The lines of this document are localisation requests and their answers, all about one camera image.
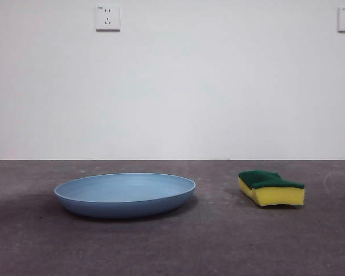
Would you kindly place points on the yellow sponge with green pad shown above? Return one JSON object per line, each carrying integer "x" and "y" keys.
{"x": 279, "y": 197}

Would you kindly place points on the blue round plate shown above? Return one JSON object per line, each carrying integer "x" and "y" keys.
{"x": 123, "y": 199}

